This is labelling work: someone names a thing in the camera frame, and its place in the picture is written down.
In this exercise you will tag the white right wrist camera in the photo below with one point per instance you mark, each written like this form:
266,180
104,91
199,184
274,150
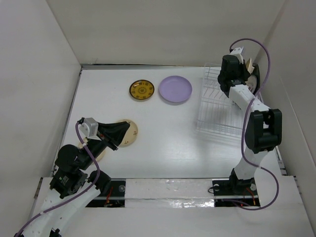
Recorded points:
237,51

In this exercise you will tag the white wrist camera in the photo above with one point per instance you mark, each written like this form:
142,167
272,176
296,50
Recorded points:
88,126
237,51

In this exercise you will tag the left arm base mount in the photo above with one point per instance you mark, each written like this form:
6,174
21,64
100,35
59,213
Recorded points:
113,198

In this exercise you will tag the purple round plate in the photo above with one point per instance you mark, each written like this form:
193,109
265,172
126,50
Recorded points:
175,89

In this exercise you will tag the bamboo weave pattern tray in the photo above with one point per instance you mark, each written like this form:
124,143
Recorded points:
249,65

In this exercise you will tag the white wire dish rack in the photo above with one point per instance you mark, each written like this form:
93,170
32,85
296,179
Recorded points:
217,113

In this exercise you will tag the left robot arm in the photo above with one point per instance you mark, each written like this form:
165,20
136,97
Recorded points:
78,179

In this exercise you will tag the cream plate with ink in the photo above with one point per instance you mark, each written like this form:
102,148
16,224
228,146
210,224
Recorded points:
97,158

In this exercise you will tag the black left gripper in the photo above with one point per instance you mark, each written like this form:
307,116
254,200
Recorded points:
112,132

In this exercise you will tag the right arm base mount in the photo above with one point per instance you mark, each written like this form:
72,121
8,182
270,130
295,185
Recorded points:
232,192

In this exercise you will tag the white plate red characters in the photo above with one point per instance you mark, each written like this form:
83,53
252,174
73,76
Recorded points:
252,83

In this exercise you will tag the yellow brown patterned plate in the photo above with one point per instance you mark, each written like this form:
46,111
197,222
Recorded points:
141,90

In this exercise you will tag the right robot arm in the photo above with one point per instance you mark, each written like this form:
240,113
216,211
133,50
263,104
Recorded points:
262,126

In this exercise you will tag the cream plate with motifs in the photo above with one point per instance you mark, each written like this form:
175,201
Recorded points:
130,135

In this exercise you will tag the black floral square plate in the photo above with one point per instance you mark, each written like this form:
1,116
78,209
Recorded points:
256,73

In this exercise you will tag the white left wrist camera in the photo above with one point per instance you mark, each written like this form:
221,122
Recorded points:
88,126

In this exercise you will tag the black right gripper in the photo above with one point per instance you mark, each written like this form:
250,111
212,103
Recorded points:
246,74

